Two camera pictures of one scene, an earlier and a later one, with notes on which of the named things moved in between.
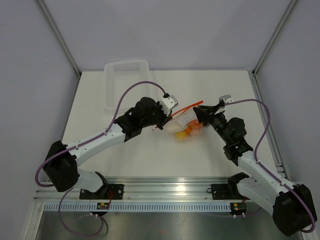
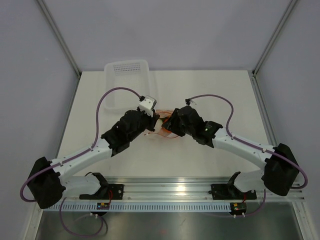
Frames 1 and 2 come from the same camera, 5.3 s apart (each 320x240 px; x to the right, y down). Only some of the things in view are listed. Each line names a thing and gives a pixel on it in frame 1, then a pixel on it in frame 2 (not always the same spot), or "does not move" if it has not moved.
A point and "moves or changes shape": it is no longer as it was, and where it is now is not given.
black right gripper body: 219,123 → 176,125
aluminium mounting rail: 142,189 does not move
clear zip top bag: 185,125 moves or changes shape
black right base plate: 226,191 does not move
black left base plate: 108,191 does not move
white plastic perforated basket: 119,75 does not move
